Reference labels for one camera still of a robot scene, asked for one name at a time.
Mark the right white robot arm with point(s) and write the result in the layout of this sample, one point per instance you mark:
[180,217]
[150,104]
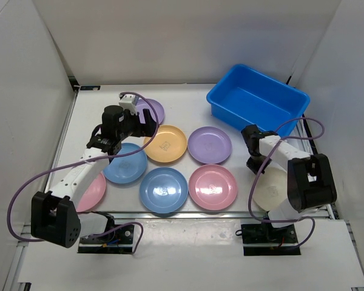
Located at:
[310,183]

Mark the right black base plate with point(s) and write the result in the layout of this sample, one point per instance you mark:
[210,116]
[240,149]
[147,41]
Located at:
[264,240]

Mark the pink plate left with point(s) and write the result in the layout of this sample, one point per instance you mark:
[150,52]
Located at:
[93,195]

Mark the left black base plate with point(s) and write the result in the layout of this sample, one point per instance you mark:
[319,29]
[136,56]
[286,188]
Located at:
[121,239]

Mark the small black label sticker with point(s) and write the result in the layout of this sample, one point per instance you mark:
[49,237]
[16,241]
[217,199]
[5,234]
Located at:
[90,87]

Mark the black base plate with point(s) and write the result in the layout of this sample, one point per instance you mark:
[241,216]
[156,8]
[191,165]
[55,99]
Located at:
[264,240]
[121,239]

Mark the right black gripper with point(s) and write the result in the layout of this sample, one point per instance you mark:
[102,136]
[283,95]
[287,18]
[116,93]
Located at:
[254,167]

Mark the cream white plate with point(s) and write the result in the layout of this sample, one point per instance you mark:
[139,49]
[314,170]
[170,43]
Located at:
[271,189]

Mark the blue plastic bin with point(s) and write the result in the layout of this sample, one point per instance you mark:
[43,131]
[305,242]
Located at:
[244,96]

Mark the blue plate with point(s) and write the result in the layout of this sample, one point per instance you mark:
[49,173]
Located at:
[127,169]
[163,190]

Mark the orange plate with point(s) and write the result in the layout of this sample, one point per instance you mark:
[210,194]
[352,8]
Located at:
[169,145]

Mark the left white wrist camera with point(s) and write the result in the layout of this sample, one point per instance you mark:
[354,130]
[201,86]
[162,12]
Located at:
[129,102]

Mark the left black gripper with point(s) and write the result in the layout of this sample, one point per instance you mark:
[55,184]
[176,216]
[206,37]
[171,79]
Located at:
[148,129]

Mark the purple plate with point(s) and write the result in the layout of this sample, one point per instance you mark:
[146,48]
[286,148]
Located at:
[159,110]
[209,145]

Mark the pink plate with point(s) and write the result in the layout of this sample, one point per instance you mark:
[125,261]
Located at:
[213,187]
[93,195]

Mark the pink plate front right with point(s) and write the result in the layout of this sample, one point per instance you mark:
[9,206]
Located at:
[213,187]

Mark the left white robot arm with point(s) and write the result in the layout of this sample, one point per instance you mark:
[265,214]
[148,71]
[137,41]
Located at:
[54,214]

